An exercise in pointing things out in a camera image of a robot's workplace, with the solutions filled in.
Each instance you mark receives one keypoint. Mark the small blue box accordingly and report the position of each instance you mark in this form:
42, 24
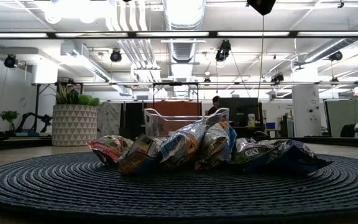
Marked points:
270, 125

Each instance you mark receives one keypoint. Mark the round dark blue woven placemat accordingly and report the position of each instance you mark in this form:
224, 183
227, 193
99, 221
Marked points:
179, 193

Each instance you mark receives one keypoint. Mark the grey-green partition panel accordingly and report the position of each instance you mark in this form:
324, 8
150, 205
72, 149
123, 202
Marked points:
337, 115

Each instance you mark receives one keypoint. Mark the black overhead light beam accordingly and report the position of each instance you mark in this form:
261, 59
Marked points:
132, 34

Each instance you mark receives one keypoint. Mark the granola bar dark-blue-ended wrapper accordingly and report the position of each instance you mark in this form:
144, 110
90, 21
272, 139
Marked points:
297, 158
250, 153

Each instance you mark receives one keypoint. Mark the white rectangular ceiling duct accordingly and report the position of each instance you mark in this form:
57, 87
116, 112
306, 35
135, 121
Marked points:
73, 51

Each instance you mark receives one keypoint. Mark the white patterned cloth cover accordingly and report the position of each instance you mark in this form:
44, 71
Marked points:
109, 119

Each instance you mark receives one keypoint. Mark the black ceiling spotlight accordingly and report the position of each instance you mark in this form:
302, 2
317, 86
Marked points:
223, 50
10, 61
116, 56
335, 56
277, 77
207, 80

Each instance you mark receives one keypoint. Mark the black monitor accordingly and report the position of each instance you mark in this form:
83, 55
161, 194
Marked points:
238, 107

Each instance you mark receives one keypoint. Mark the small green potted plant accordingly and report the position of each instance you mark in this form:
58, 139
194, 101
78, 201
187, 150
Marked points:
9, 115

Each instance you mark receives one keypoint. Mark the white round column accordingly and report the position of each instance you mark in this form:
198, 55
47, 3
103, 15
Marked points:
306, 112

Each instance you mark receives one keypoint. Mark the clear plastic bin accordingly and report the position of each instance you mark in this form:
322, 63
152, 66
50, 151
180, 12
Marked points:
166, 124

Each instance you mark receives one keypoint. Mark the potted succulent white patterned pot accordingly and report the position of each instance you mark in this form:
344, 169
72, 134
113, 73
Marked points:
75, 124

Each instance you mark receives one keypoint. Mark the silver ventilation duct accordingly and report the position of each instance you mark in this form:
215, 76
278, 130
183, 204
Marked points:
183, 15

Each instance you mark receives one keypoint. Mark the granola bar red-ended wrapper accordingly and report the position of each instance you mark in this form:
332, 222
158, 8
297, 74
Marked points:
109, 149

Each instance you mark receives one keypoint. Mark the black background robot arm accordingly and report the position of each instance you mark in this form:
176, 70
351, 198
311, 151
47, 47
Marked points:
46, 119

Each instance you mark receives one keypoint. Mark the granola bar orange-ended wrapper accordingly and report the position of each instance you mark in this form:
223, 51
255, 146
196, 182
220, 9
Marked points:
217, 146
180, 146
141, 157

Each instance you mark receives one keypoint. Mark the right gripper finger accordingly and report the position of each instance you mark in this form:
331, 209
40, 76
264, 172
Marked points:
261, 5

